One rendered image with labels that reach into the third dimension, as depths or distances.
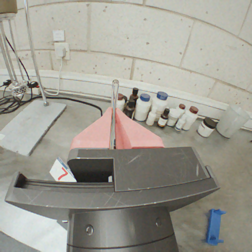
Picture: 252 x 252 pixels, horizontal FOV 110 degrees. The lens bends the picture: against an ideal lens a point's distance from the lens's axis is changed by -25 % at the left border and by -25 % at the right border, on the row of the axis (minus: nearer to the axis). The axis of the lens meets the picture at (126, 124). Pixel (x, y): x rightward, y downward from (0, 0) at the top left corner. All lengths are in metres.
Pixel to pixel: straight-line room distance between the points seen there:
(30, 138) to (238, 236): 0.75
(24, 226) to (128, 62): 0.69
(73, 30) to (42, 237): 0.74
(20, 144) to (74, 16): 0.57
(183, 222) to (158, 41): 0.66
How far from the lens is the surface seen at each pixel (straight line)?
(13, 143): 0.53
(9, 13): 0.46
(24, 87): 0.50
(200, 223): 0.42
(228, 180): 0.56
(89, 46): 0.65
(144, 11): 0.60
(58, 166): 0.37
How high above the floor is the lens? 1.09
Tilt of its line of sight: 42 degrees down
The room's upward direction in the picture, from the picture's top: 11 degrees clockwise
